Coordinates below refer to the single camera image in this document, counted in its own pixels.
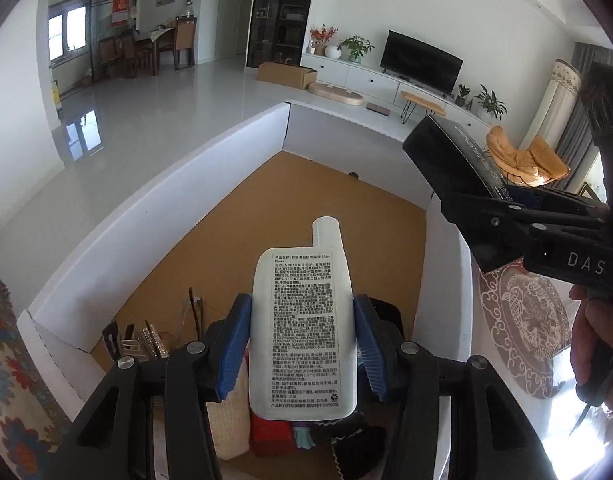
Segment black flat television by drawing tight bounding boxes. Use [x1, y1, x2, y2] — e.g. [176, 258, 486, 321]
[380, 30, 463, 94]

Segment red box in bin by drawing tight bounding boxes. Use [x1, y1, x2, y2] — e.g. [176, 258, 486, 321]
[250, 413, 296, 457]

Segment white lotion bottle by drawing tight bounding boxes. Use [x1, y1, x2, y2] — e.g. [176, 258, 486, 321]
[249, 217, 358, 422]

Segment orange lounge chair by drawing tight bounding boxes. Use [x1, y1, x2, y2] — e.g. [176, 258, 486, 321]
[486, 126, 570, 188]

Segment green potted plant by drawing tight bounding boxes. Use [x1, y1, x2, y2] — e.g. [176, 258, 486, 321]
[339, 35, 375, 63]

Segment small wooden bench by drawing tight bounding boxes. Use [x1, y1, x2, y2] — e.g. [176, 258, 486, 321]
[399, 90, 446, 125]

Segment dining table with chairs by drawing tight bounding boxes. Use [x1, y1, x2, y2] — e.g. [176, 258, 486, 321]
[96, 16, 197, 78]

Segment cardboard box on floor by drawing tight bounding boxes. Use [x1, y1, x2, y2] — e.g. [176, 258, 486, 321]
[256, 62, 317, 90]

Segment red flower vase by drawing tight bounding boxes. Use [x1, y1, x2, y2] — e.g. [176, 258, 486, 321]
[309, 25, 338, 55]

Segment white tv cabinet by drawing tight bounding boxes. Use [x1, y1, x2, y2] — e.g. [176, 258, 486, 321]
[301, 53, 492, 138]

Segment person's right hand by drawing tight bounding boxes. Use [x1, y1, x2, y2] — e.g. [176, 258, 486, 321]
[569, 285, 613, 386]

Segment black velvet scrunchie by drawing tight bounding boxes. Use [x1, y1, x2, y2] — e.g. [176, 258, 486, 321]
[312, 411, 387, 480]

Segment black rectangular box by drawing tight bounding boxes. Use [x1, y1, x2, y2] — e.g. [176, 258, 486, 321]
[403, 116, 511, 202]

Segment rhinestone hair clip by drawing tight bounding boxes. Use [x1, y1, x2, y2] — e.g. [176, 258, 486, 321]
[101, 320, 172, 363]

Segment floral patterned cloth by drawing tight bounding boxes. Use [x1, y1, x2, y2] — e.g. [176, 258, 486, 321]
[0, 280, 71, 479]

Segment leafy plant right of tv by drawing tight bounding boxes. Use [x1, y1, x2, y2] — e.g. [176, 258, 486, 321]
[474, 84, 507, 122]

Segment grey curtain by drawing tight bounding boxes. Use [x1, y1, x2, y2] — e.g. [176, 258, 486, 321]
[553, 42, 613, 193]

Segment white storage box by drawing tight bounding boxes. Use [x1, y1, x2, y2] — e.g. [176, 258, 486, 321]
[16, 98, 476, 480]

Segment dark glass display cabinet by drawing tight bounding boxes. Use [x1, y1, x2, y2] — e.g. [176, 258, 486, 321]
[247, 0, 312, 68]

